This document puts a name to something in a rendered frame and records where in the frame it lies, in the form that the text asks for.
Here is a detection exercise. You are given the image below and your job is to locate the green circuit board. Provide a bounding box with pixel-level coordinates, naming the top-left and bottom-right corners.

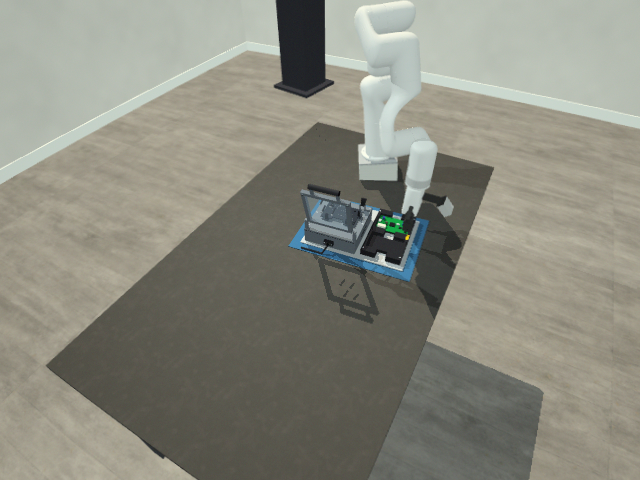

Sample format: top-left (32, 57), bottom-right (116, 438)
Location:
top-left (376, 215), bottom-right (408, 234)

